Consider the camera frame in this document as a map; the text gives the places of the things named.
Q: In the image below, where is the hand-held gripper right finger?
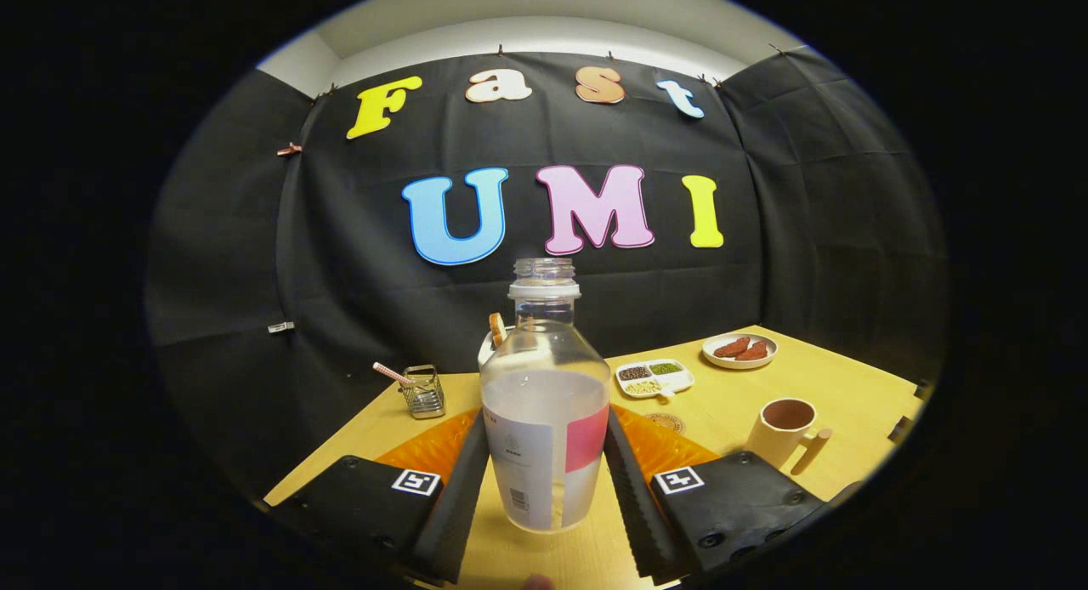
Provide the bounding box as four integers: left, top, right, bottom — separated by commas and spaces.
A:
602, 405, 830, 586

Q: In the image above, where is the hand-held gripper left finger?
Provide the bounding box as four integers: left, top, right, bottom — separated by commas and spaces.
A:
263, 408, 492, 586

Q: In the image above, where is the clear juice bottle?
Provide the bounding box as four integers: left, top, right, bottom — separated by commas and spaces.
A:
479, 258, 612, 535

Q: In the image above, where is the cream cup with wooden handle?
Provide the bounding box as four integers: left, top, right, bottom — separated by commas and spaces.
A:
745, 398, 833, 477

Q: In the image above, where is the white divided grain dish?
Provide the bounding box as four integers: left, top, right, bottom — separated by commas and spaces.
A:
615, 358, 695, 402

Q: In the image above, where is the wooden table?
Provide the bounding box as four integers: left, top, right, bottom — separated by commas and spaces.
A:
263, 325, 926, 590

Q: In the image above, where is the white toaster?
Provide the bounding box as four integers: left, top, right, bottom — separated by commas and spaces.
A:
477, 322, 516, 372

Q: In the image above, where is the white round plate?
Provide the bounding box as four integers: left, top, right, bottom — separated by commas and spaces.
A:
702, 332, 779, 370

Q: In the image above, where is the black backdrop cloth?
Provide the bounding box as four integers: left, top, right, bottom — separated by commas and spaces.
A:
144, 46, 949, 523

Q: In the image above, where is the wire mesh basket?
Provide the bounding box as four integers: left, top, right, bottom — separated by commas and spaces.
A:
399, 365, 446, 419

